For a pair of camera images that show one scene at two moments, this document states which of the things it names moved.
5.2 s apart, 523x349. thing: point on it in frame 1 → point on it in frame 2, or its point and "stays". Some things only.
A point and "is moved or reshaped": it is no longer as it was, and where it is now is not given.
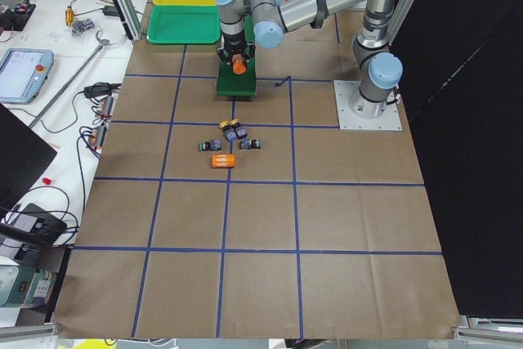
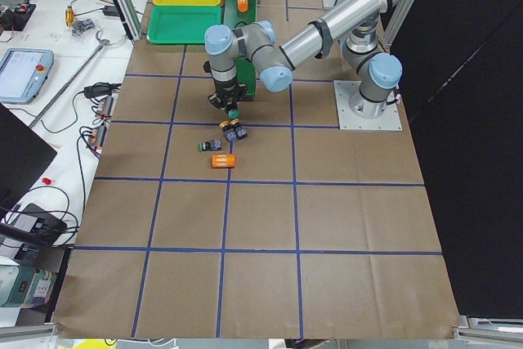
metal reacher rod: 101,43 stays
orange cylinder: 223,160 stays
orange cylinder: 239,65 is moved or reshaped
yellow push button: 230,133 stays
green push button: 212,145 stays
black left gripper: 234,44 → 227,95
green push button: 248,144 → 233,114
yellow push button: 240,131 stays
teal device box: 21,285 stays
